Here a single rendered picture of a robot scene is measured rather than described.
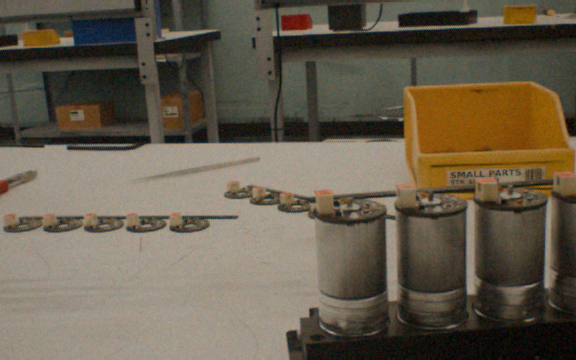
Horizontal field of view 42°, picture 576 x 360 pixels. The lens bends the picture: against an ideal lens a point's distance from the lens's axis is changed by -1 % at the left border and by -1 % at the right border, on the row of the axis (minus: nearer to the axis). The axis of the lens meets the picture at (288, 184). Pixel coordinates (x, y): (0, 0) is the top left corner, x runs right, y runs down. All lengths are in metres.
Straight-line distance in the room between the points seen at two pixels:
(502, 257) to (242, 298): 0.13
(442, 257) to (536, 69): 4.40
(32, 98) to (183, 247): 5.13
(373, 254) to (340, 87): 4.47
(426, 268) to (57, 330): 0.17
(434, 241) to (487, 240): 0.02
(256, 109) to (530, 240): 4.62
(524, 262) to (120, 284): 0.20
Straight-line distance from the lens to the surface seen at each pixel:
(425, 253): 0.25
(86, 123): 4.92
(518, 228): 0.26
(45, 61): 3.01
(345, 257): 0.25
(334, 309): 0.26
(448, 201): 0.26
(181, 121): 4.55
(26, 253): 0.45
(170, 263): 0.40
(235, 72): 4.87
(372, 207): 0.26
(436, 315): 0.26
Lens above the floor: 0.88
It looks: 14 degrees down
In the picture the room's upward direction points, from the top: 3 degrees counter-clockwise
